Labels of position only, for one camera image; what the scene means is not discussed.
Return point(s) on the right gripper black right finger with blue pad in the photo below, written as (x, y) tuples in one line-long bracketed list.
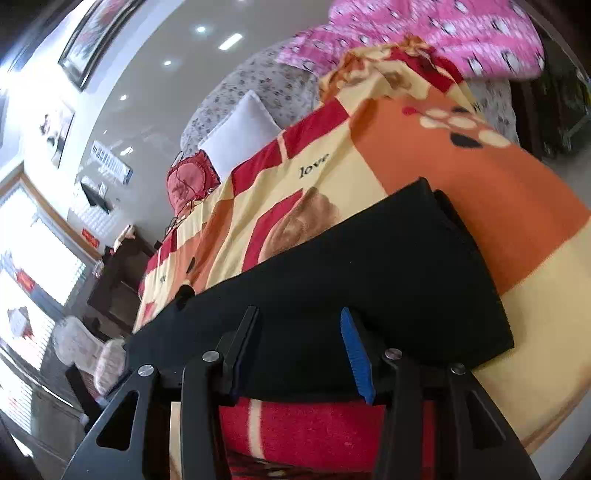
[(439, 422)]

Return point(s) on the framed wall picture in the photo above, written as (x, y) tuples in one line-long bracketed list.
[(92, 36)]

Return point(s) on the eye chart wall poster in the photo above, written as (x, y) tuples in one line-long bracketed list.
[(111, 163)]

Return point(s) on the pink penguin quilt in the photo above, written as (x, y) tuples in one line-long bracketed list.
[(484, 39)]

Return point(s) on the wedding photo on wall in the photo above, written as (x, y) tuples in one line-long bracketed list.
[(54, 129)]

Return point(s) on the dark wooden desk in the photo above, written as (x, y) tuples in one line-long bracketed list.
[(115, 294)]

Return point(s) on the black knit pants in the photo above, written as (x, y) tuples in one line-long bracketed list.
[(406, 268)]

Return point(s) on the orange red love blanket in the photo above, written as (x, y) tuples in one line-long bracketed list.
[(387, 116)]

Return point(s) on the white square pillow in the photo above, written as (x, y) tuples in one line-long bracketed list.
[(241, 134)]

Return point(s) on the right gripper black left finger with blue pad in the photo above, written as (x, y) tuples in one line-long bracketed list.
[(130, 439)]

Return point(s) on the white ornate chair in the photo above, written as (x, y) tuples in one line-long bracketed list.
[(104, 361)]

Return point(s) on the dark cloth hanging on wall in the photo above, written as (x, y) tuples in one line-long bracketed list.
[(94, 199)]

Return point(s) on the red ruffled cushion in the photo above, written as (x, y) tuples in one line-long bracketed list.
[(190, 179)]

